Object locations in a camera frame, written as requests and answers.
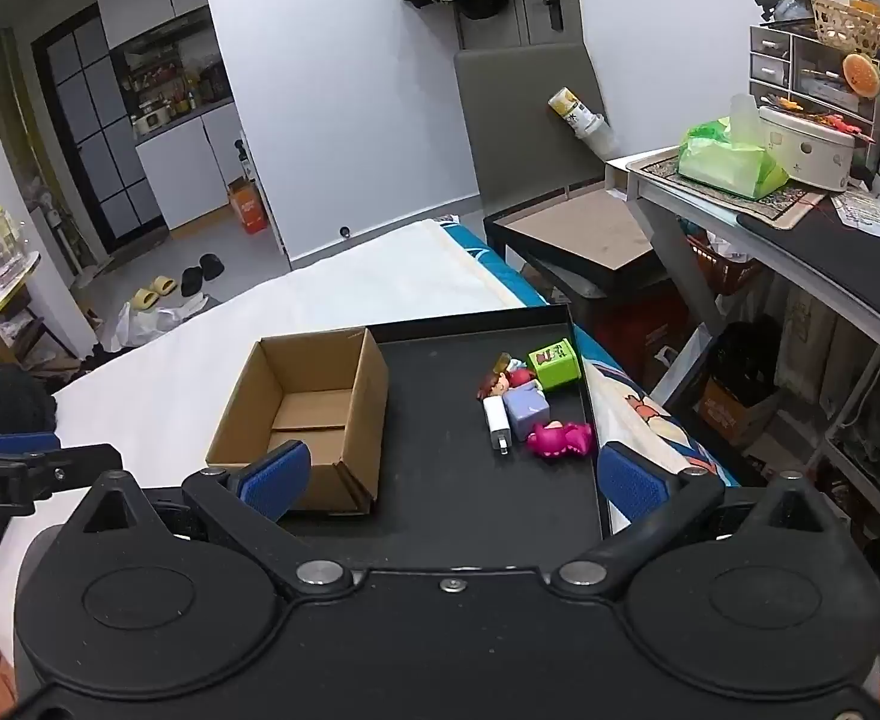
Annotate white USB wall charger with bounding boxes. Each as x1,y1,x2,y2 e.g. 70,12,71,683
483,395,513,457

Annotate red storage basket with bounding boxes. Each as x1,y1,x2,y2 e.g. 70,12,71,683
687,234,764,296

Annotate white kitchen cabinet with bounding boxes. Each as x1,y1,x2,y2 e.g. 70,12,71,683
97,0,245,229

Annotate white round container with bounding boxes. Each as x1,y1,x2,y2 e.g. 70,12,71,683
759,106,855,192

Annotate black shallow tray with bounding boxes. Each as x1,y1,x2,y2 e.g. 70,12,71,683
280,305,611,567

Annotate yellow capped spray bottle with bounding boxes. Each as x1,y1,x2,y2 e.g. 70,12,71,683
547,88,618,160

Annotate patterned placemat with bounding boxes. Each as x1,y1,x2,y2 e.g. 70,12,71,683
633,154,833,226

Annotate purple block figure toy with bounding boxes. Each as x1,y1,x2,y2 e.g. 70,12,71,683
502,382,550,442

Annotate black side table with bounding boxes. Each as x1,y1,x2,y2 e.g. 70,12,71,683
484,184,691,325

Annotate brown-haired girl figurine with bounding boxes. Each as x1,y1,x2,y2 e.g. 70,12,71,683
477,367,536,400

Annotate blue cartoon mattress cover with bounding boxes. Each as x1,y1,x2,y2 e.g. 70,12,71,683
435,216,737,486

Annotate white plastic bag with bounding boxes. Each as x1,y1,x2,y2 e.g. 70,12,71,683
100,293,218,353

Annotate grey drawer organizer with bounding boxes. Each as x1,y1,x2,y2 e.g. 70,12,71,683
748,26,880,122

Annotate grey upright panel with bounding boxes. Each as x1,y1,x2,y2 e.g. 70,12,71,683
454,43,604,215

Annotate green tissue pack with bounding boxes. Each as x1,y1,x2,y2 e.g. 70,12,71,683
678,117,788,200

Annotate green cube toy box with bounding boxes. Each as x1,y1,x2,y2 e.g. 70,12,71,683
528,338,582,390

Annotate magenta bear toy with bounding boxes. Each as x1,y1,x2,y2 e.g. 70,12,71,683
525,421,595,458

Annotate black slippers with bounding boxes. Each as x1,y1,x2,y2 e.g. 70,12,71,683
179,254,225,298

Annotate yellow slippers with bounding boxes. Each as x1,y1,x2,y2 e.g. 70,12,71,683
131,277,178,312

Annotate white desk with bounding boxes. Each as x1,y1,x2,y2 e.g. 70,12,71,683
606,148,880,346

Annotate orange slice decoration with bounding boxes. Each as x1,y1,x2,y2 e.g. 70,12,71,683
842,52,880,99

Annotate orange cardboard box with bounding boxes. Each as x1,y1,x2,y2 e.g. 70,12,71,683
228,179,269,234

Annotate black desk mat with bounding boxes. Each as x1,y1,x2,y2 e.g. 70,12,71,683
738,200,880,315

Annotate brown cardboard box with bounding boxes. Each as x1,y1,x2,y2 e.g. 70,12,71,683
205,328,390,515

